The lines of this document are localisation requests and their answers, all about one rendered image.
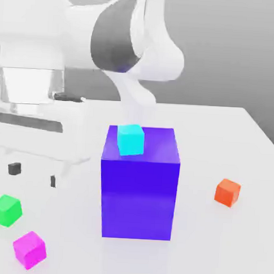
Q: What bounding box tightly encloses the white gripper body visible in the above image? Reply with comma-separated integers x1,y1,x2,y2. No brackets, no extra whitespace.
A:
0,101,94,169

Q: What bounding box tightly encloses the small green cube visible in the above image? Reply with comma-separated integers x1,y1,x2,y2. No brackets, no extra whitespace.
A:
0,194,24,229

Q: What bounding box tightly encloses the small magenta cube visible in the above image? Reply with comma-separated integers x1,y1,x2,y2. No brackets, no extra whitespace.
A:
11,229,48,271

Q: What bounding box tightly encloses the small cyan cube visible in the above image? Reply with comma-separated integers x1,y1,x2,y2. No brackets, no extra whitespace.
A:
116,123,146,158

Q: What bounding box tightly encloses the small orange cube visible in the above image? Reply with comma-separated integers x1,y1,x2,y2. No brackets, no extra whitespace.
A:
213,177,242,209

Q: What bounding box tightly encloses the large purple box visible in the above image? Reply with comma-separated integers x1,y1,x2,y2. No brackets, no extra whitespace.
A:
97,124,182,242

